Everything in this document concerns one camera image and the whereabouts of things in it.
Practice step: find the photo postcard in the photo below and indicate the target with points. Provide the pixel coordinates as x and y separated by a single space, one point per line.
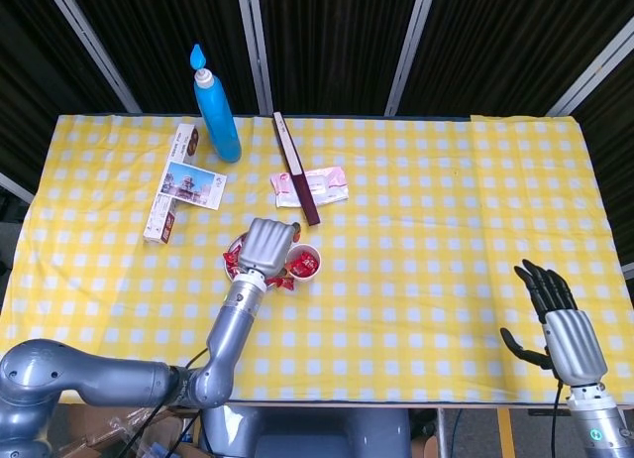
193 185

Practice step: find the grey metal partition post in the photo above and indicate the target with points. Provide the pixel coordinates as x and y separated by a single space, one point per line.
94 46
15 186
594 79
411 46
255 46
629 271

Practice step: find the large brown cardboard box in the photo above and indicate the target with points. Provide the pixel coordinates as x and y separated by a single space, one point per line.
94 428

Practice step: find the dark red folded fan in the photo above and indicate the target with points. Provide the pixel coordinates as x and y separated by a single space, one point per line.
297 173

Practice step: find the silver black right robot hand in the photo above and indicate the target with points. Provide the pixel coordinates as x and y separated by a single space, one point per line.
574 346

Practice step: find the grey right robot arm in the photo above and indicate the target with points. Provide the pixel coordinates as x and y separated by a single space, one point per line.
597 423

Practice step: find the red candy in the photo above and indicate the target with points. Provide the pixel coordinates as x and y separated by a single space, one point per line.
233 268
311 262
231 257
303 273
288 283
297 265
274 281

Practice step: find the yellow white checkered tablecloth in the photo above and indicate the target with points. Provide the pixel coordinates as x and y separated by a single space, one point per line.
396 279

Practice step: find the long white cardboard box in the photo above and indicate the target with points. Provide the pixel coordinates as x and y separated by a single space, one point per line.
161 225

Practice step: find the blue squeeze bottle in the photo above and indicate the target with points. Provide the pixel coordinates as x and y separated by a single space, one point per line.
218 121

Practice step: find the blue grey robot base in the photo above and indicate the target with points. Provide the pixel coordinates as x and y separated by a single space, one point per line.
307 433

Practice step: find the pink wet wipes pack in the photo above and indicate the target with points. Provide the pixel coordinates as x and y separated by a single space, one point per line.
327 185

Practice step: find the white paper cup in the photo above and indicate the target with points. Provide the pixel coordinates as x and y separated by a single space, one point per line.
307 250

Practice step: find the round steel plate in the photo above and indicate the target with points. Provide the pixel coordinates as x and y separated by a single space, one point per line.
238 242

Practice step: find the small brown cardboard box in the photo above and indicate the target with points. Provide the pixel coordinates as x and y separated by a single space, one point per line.
424 448

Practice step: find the grey metal table leg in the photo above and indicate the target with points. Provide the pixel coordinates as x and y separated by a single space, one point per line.
444 433

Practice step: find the clear plastic bag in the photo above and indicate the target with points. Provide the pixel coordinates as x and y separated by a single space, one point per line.
121 430

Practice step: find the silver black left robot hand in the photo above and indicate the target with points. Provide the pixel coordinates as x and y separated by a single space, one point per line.
265 245

